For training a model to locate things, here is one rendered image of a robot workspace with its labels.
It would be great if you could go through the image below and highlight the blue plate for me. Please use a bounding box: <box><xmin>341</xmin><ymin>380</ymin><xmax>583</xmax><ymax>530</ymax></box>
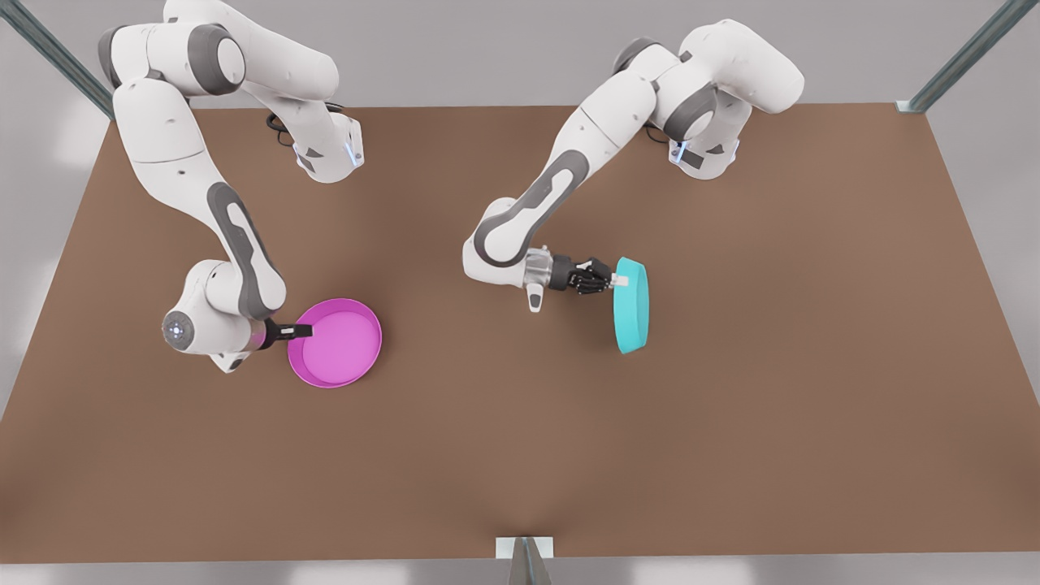
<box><xmin>613</xmin><ymin>257</ymin><xmax>651</xmax><ymax>355</ymax></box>

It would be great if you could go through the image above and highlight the pink plate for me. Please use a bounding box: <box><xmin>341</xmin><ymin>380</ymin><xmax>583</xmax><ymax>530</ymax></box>
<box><xmin>288</xmin><ymin>298</ymin><xmax>383</xmax><ymax>389</ymax></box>

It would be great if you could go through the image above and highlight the silver frame post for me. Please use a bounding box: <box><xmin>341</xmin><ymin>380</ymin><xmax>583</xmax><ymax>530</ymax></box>
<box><xmin>496</xmin><ymin>536</ymin><xmax>555</xmax><ymax>585</ymax></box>
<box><xmin>895</xmin><ymin>0</ymin><xmax>1040</xmax><ymax>114</ymax></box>
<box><xmin>0</xmin><ymin>0</ymin><xmax>116</xmax><ymax>121</ymax></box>

